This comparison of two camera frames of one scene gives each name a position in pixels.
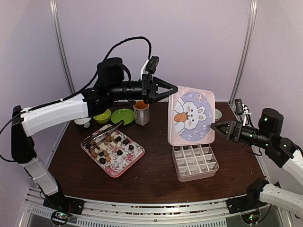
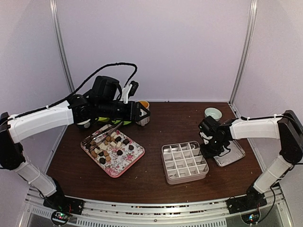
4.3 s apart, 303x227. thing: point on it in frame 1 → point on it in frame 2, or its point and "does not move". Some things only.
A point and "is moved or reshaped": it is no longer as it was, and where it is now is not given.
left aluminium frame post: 54,13 does not move
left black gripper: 148,81 → 134,112
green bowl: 103,118 does not move
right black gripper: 233,134 → 207,154
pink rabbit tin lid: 191,112 → 236,153
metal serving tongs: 99,135 does not move
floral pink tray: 112,149 does not move
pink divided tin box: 194,162 is moved or reshaped
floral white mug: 141,112 does not move
